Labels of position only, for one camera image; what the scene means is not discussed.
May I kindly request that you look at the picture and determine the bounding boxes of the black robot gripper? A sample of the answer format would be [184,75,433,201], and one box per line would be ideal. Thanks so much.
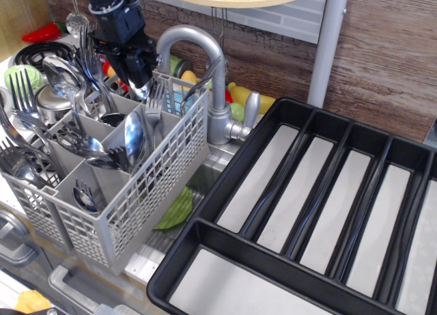
[88,0,157,89]

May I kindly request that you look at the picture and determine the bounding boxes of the small steel spoon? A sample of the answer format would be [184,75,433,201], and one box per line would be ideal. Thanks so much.
[129,82,150,102]

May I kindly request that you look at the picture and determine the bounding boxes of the large steel spoon back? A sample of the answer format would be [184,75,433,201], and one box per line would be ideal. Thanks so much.
[42,55,92,118]

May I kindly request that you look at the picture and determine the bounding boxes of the large steel spoon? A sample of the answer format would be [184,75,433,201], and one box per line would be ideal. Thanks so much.
[124,111,147,175]
[42,55,92,118]

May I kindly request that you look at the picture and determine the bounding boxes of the large steel spoon centre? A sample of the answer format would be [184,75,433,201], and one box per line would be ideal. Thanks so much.
[124,111,147,175]

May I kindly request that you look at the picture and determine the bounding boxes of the steel spoon lying across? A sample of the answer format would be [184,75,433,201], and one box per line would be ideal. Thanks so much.
[55,125,121,169]

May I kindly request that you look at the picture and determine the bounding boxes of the grey plastic cutlery basket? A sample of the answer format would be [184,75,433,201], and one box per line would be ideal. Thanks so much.
[5,72,209,275]

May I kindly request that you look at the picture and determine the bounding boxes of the black cutlery tray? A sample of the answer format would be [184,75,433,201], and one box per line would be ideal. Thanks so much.
[147,98,436,314]

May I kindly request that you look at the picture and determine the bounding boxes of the tall steel fork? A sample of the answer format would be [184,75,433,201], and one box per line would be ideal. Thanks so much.
[79,23,117,113]

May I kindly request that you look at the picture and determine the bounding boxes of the steel fork centre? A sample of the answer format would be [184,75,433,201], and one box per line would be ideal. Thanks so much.
[145,81,165,148]

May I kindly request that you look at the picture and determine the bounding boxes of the hanging slotted ladle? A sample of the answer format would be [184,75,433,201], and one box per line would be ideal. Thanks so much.
[66,0,88,38]

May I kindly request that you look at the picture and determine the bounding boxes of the red toy pepper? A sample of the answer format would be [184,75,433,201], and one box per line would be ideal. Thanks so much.
[21,22,66,43]

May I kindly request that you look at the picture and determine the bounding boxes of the steel pot with lid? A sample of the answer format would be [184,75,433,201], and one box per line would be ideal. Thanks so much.
[36,85,71,124]

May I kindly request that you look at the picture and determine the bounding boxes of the black stove burner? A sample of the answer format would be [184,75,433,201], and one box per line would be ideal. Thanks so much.
[12,42,72,74]

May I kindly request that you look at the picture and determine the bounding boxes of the green toy cabbage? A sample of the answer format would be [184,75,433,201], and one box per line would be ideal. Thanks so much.
[4,64,45,92]

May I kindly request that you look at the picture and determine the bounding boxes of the silver toy faucet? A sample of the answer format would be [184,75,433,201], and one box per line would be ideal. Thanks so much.
[156,25,261,145]

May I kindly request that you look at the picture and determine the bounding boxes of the yellow toy banana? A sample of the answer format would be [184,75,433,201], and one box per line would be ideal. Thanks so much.
[227,82,276,114]

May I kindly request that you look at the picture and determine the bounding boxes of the green toy lime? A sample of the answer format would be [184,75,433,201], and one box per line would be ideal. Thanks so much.
[229,102,244,122]

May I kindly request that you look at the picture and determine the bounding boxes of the steel fork front left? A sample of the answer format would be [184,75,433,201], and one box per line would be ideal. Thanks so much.
[1,137,61,189]

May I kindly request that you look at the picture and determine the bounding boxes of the green toy leaf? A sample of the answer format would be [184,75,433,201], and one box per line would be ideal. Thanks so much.
[154,187,193,230]

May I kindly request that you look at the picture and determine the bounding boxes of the yellow toy bottom left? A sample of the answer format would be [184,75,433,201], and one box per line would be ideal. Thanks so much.
[14,290,52,314]

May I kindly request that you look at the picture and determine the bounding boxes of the hanging wire whisk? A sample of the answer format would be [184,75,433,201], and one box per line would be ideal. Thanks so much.
[210,7,227,50]

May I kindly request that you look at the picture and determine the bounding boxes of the grey metal post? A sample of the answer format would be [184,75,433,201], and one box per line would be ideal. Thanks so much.
[307,0,348,108]

